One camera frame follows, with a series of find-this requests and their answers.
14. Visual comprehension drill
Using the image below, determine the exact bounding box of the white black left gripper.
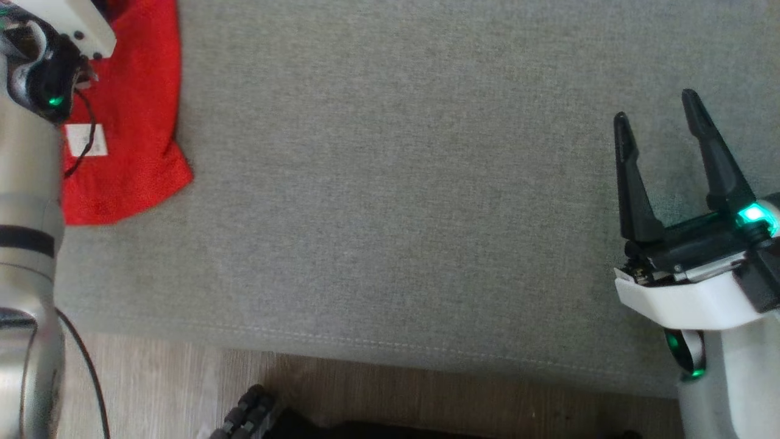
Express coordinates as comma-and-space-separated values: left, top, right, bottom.
0, 0, 117, 60

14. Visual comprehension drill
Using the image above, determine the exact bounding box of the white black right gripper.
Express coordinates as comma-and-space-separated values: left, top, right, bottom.
613, 88, 780, 333

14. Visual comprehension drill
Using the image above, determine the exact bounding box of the red white basketball jersey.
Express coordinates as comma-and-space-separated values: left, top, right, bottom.
60, 0, 194, 227

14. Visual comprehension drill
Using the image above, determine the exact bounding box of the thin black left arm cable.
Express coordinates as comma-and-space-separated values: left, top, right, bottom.
56, 309, 112, 439

